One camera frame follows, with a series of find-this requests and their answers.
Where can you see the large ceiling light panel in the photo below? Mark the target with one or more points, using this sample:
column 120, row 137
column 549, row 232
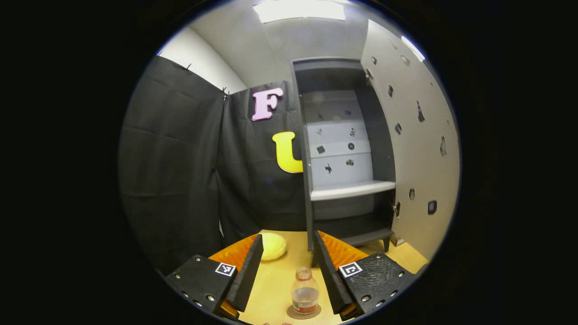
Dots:
column 299, row 11

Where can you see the black backdrop cloth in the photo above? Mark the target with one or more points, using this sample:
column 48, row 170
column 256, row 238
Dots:
column 180, row 180

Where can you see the brown round coaster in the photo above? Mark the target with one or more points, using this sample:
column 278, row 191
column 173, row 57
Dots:
column 291, row 313

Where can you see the dark grey cabinet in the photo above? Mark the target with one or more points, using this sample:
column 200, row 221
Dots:
column 379, row 135

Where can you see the clear plastic bottle red label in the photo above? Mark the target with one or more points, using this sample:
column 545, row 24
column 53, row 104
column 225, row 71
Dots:
column 305, row 291

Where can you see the yellow soft sponge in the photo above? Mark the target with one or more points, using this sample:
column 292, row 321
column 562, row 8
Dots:
column 273, row 246

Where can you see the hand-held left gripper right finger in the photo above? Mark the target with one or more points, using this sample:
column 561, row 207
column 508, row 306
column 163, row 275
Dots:
column 332, row 280

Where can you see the beige cabinet door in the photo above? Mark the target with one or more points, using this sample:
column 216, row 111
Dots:
column 424, row 171

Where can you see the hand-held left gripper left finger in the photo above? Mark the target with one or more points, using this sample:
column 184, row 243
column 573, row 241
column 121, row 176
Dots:
column 247, row 275

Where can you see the metal cabinet hinge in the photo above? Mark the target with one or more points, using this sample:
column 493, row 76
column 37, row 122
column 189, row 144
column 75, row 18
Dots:
column 396, row 209
column 369, row 76

